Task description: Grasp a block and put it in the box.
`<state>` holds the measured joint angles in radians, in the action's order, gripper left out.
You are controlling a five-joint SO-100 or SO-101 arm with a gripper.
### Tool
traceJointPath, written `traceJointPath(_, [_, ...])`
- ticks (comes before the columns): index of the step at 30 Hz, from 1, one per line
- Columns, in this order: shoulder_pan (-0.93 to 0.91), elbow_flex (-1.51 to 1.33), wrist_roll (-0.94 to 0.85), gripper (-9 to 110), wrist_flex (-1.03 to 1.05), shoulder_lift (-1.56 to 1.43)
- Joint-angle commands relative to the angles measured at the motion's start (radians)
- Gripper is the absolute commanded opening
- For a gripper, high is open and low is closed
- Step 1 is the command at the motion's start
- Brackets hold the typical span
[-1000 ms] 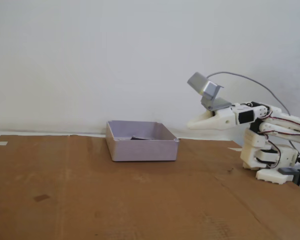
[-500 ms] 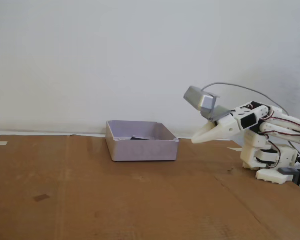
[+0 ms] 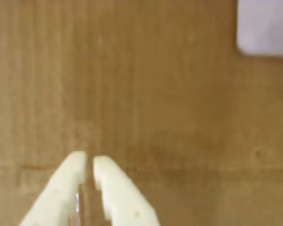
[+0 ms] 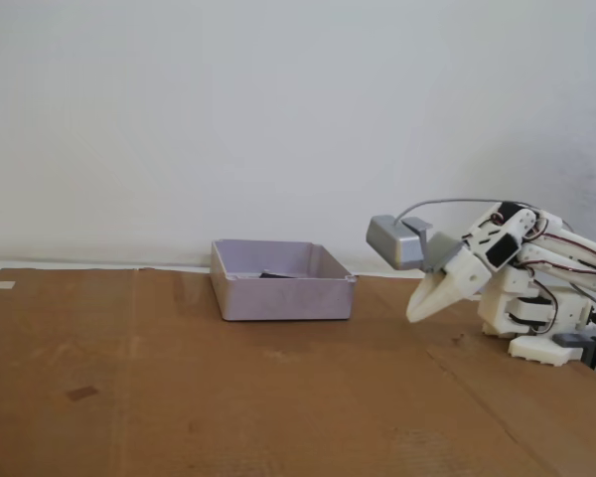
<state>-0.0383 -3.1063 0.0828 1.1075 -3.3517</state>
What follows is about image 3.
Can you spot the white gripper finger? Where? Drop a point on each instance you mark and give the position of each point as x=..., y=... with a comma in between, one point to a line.
x=122, y=195
x=61, y=190

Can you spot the lilac plastic box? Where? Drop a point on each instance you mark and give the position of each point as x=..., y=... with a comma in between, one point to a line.
x=266, y=26

